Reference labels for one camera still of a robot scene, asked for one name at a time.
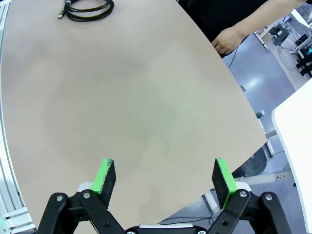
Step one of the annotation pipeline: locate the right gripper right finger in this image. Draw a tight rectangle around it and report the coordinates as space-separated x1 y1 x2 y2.
207 157 292 234

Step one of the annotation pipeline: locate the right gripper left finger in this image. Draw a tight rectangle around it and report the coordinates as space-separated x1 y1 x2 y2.
36 157 127 234

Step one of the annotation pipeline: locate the person's left forearm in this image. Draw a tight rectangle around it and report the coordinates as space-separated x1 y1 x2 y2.
234 0 308 41

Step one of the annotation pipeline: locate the person's left hand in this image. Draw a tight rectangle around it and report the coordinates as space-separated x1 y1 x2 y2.
211 25 247 56

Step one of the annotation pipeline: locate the white table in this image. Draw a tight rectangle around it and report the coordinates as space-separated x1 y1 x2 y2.
203 78 312 234

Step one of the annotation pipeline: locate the background workstation desk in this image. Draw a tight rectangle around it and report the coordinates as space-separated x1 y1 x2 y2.
253 9 312 78

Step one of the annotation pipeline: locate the person in black t-shirt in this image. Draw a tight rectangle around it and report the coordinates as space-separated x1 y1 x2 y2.
177 0 276 58

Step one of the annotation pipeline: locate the aluminium frame rail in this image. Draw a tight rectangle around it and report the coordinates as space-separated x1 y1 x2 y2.
0 0 37 234

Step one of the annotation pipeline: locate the braided black USB cable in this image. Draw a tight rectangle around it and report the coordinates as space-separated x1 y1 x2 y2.
57 0 115 22

